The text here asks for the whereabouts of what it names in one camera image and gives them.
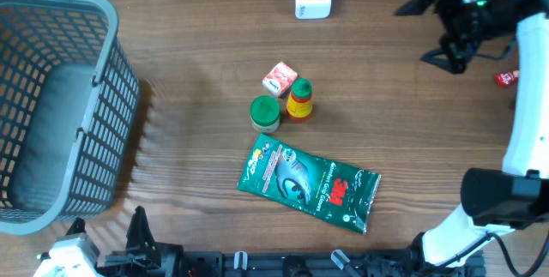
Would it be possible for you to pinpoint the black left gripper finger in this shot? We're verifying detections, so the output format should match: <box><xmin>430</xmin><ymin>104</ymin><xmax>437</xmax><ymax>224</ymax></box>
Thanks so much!
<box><xmin>125</xmin><ymin>206</ymin><xmax>155</xmax><ymax>253</ymax></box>
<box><xmin>66</xmin><ymin>217</ymin><xmax>86</xmax><ymax>236</ymax></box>

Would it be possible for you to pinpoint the red Nescafe sachet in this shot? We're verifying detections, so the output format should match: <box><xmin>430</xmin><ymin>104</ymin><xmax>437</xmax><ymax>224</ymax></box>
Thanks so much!
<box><xmin>494</xmin><ymin>70</ymin><xmax>520</xmax><ymax>88</ymax></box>

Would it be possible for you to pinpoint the red chilli sauce bottle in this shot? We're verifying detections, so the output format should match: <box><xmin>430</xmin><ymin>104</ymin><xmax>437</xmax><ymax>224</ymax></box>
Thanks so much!
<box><xmin>286</xmin><ymin>78</ymin><xmax>313</xmax><ymax>123</ymax></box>

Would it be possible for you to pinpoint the small red white box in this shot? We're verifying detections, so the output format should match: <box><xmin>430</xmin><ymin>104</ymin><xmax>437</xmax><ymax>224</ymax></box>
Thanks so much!
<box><xmin>262</xmin><ymin>62</ymin><xmax>298</xmax><ymax>98</ymax></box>

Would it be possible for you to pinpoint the green 3M gloves packet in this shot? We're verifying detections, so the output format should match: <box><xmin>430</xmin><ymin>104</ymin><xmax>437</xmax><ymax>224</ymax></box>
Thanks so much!
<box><xmin>237</xmin><ymin>134</ymin><xmax>381</xmax><ymax>234</ymax></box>

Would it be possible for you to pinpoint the green lid jar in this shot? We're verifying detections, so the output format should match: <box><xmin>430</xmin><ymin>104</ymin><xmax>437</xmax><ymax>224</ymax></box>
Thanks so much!
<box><xmin>250</xmin><ymin>95</ymin><xmax>281</xmax><ymax>134</ymax></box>

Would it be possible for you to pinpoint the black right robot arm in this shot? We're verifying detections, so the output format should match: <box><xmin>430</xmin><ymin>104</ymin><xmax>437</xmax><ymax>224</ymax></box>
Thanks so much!
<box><xmin>395</xmin><ymin>0</ymin><xmax>548</xmax><ymax>274</ymax></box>

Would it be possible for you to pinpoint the grey plastic shopping basket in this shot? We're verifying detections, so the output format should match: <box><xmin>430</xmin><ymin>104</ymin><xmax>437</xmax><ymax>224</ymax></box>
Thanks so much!
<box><xmin>1</xmin><ymin>0</ymin><xmax>140</xmax><ymax>236</ymax></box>

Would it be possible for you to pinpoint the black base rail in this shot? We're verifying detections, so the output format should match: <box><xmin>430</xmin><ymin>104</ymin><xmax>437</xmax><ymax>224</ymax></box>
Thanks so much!
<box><xmin>104</xmin><ymin>242</ymin><xmax>486</xmax><ymax>277</ymax></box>

